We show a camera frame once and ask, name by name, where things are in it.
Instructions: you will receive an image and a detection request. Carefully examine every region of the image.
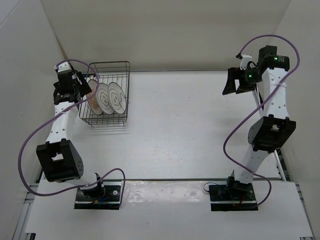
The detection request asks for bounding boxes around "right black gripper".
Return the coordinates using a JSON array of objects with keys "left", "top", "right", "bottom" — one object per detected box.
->
[{"left": 222, "top": 67, "right": 263, "bottom": 96}]

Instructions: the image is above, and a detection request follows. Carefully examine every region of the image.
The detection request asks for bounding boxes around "orange sunburst pattern plate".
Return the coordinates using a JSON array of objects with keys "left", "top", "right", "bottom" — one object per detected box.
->
[{"left": 87, "top": 79, "right": 103, "bottom": 116}]

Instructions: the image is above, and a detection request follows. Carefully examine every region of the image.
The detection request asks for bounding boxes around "white plate black lettering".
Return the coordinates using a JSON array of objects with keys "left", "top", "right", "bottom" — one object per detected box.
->
[{"left": 107, "top": 82, "right": 127, "bottom": 114}]

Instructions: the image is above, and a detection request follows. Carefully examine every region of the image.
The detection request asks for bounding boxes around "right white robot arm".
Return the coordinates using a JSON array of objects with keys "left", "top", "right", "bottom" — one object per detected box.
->
[{"left": 222, "top": 45, "right": 296, "bottom": 200}]

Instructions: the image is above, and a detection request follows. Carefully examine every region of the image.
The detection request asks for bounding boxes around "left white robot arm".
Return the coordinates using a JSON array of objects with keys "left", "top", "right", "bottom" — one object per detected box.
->
[{"left": 36, "top": 69, "right": 105, "bottom": 200}]

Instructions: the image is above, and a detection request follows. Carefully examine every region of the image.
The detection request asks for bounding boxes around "white plate middle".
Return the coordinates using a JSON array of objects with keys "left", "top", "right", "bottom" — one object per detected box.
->
[{"left": 96, "top": 82, "right": 114, "bottom": 115}]

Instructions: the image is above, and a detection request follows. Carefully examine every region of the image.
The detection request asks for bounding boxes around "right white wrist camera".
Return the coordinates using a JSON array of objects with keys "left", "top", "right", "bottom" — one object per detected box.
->
[{"left": 235, "top": 53, "right": 252, "bottom": 70}]

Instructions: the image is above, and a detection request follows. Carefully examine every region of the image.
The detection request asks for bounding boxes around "grey wire dish rack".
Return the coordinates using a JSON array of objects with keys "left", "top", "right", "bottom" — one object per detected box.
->
[{"left": 79, "top": 60, "right": 130, "bottom": 127}]

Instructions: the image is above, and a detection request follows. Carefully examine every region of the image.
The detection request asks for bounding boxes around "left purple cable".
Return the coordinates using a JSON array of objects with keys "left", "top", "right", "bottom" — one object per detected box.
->
[{"left": 18, "top": 58, "right": 126, "bottom": 196}]

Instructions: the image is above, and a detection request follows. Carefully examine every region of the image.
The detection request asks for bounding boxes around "purple cable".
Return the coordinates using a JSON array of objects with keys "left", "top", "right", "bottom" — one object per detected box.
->
[
  {"left": 18, "top": 58, "right": 126, "bottom": 196},
  {"left": 222, "top": 34, "right": 301, "bottom": 207}
]

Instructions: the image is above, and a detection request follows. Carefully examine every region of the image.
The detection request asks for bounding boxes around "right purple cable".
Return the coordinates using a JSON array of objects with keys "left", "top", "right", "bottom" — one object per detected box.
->
[{"left": 222, "top": 34, "right": 301, "bottom": 207}]

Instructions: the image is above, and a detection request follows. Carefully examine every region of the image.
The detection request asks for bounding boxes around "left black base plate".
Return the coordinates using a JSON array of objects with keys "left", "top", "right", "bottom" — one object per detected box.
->
[{"left": 73, "top": 181, "right": 123, "bottom": 210}]

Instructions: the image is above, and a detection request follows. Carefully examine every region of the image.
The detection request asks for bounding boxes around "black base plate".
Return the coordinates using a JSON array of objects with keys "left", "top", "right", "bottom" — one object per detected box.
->
[
  {"left": 73, "top": 181, "right": 123, "bottom": 210},
  {"left": 208, "top": 184, "right": 258, "bottom": 212}
]

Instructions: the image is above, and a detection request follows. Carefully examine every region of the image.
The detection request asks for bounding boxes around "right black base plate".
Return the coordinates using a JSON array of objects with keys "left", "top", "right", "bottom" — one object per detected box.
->
[{"left": 208, "top": 184, "right": 258, "bottom": 212}]

